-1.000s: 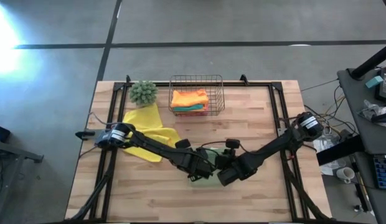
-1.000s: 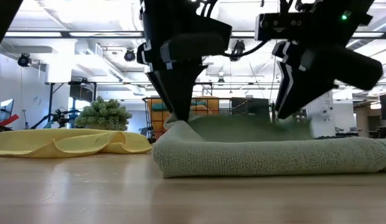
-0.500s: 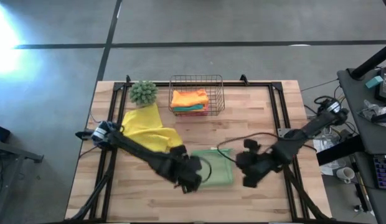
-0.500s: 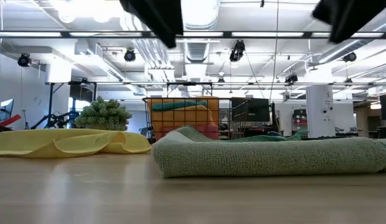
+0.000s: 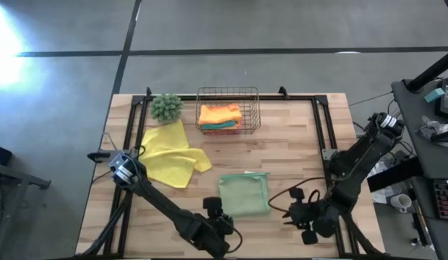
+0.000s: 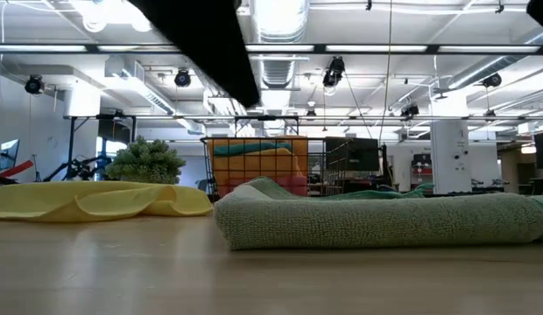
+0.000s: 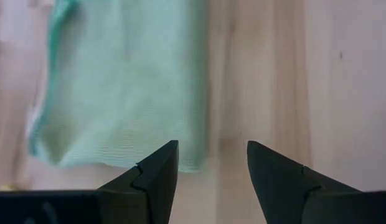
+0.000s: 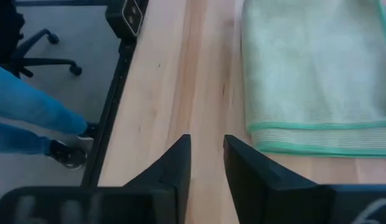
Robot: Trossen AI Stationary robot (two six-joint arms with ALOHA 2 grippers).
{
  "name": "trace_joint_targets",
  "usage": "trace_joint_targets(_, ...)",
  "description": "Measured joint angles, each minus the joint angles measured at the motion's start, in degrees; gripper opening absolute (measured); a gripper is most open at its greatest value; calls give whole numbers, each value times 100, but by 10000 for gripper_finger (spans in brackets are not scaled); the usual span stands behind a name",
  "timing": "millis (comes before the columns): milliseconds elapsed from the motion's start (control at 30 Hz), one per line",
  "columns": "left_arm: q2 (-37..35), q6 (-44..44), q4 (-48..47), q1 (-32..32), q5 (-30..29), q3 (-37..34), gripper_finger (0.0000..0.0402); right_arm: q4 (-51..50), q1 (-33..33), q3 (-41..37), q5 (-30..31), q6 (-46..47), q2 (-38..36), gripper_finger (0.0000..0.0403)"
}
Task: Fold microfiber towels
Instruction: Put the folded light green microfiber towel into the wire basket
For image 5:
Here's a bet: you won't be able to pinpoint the tangled floor cables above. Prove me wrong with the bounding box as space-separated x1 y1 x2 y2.
348 92 416 170

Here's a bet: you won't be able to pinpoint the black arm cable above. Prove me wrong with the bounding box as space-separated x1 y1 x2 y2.
267 175 327 214
229 219 244 254

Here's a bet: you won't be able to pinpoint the black side table bar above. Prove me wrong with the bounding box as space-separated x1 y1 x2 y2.
366 155 424 193

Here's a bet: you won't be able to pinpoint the pink microfiber towel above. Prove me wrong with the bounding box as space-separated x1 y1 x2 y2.
202 128 244 136

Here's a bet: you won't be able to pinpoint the yellow microfiber towel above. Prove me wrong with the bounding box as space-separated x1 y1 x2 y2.
139 118 213 189

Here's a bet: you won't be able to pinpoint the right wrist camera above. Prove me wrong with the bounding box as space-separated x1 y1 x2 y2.
299 205 319 227

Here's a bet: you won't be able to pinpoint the black pole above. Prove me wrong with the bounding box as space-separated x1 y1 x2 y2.
406 48 448 93

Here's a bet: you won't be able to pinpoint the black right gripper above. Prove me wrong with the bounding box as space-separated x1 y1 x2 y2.
281 187 318 246

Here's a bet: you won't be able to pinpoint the black keyboard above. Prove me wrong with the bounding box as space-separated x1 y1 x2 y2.
432 179 448 221

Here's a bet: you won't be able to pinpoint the black wire basket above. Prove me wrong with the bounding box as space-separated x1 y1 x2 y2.
194 85 262 137

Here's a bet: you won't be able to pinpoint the orange microfiber towel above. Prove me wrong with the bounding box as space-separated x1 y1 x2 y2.
198 103 244 126
202 122 244 131

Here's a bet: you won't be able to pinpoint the grey metal stand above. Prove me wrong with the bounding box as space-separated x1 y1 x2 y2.
0 162 52 260

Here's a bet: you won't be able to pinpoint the light green microfiber towel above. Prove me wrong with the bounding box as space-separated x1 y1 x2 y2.
218 171 272 219

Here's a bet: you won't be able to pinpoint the green artificial plant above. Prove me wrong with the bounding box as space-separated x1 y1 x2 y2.
150 92 184 124

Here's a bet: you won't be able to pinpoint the teal microfiber towel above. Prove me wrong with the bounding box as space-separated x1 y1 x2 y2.
200 121 238 131

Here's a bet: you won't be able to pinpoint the grey side table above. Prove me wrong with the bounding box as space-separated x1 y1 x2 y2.
391 74 448 260

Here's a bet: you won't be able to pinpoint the black aluminium table frame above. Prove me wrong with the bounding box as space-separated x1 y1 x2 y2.
77 94 387 260

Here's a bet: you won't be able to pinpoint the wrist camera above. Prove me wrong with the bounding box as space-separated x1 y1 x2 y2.
299 205 319 227
217 214 235 236

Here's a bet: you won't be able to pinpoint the white mug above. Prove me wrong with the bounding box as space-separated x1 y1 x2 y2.
389 194 413 213

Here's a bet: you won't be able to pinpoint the small teal box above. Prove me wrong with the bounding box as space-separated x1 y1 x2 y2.
424 87 446 104

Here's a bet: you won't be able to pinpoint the white paper bag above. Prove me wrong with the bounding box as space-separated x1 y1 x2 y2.
368 162 395 205

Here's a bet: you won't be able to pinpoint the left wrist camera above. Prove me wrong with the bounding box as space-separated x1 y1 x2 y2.
217 214 235 236

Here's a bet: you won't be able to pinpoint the crumpled plastic bag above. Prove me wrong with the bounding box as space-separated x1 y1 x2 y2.
415 115 448 151

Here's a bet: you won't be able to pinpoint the black box with blue light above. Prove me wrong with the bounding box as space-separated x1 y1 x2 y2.
0 143 14 166

